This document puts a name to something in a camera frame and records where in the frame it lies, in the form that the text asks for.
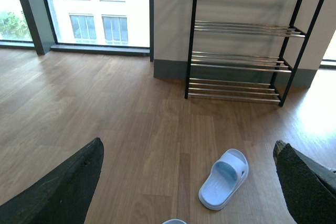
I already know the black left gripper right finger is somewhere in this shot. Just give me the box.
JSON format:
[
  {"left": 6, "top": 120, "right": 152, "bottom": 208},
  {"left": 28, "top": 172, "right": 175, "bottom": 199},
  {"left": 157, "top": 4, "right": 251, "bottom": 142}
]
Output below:
[{"left": 273, "top": 140, "right": 335, "bottom": 223}]

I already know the light blue slide slipper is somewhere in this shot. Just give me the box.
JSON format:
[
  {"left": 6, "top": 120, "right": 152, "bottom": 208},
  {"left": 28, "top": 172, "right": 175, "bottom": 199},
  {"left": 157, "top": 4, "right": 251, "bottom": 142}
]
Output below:
[{"left": 198, "top": 148, "right": 249, "bottom": 211}]

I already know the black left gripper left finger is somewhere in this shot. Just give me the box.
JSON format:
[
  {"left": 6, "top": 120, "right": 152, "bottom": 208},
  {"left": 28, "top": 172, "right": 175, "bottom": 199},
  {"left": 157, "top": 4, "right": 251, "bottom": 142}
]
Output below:
[{"left": 1, "top": 137, "right": 104, "bottom": 223}]

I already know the black metal shoe rack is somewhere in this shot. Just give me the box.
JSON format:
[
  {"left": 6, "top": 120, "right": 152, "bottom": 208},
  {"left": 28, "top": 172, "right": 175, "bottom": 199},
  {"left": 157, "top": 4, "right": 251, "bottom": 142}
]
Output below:
[{"left": 185, "top": 0, "right": 324, "bottom": 106}]

